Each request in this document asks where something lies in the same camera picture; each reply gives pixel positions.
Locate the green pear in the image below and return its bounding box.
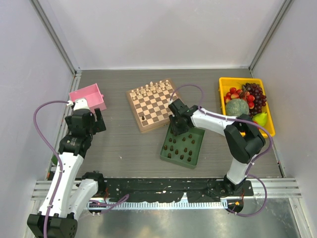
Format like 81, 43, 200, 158
253, 112, 268, 126

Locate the pink plastic box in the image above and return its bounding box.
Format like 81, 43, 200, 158
69, 83, 106, 113

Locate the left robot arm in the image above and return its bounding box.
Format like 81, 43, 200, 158
27, 108, 106, 238

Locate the yellow fruit bin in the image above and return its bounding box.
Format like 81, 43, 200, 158
219, 77, 275, 137

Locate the green plastic tray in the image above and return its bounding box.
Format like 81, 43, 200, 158
159, 126, 205, 169

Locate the purple grape bunch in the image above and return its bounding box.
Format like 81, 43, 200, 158
242, 83, 267, 117

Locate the wooden chessboard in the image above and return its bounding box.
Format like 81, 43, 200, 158
126, 78, 180, 133

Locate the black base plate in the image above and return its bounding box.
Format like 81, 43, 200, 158
102, 178, 254, 203

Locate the aluminium frame rail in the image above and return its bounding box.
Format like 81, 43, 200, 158
31, 177, 303, 211

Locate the light chess pieces row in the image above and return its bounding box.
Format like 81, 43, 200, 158
127, 79, 173, 100

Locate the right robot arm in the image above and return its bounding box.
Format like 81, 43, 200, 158
168, 99, 265, 195

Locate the red cherries cluster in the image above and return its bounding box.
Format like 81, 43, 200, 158
224, 87, 255, 109

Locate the green melon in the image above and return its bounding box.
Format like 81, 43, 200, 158
225, 99, 249, 117

